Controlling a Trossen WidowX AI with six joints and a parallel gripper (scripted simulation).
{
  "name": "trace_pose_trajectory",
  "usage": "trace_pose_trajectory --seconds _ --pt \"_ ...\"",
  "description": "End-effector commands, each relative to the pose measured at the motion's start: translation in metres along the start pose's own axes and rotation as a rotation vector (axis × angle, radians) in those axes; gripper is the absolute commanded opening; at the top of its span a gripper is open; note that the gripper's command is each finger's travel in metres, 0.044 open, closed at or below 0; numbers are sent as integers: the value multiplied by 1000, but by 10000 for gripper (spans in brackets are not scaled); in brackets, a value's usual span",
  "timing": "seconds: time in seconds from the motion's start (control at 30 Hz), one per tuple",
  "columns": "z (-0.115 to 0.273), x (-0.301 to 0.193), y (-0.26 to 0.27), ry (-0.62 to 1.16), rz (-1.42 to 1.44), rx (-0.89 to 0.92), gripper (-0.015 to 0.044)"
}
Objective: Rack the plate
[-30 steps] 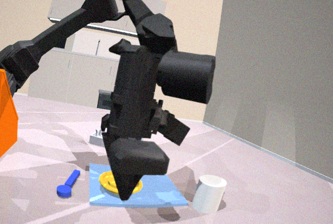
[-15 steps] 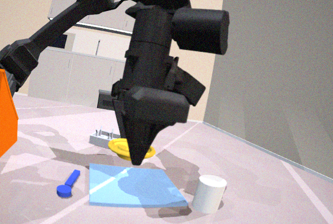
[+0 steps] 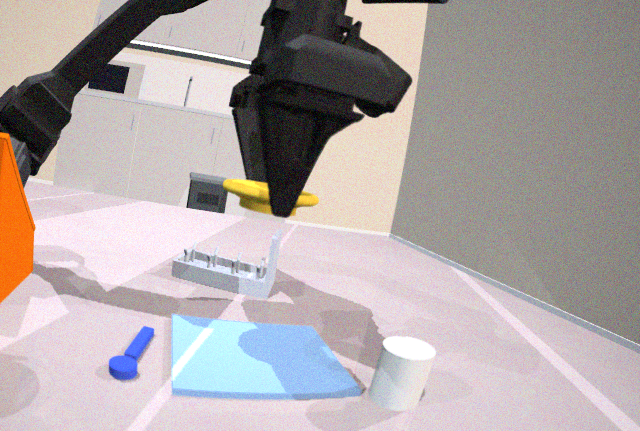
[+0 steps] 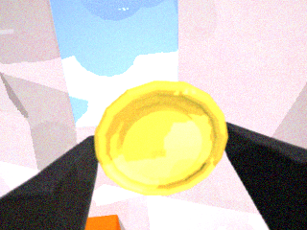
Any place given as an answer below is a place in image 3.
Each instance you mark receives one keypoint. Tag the light blue flat mat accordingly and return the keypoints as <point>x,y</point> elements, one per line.
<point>244,360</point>

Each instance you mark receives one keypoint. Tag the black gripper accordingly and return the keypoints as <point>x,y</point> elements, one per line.
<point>306,96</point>

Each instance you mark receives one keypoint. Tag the yellow plate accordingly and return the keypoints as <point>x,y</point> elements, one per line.
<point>254,196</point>

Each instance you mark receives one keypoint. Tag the white cylinder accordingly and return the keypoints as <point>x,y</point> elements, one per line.
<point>401,373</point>

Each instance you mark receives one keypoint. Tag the white dish rack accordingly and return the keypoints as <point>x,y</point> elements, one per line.
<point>229,274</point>

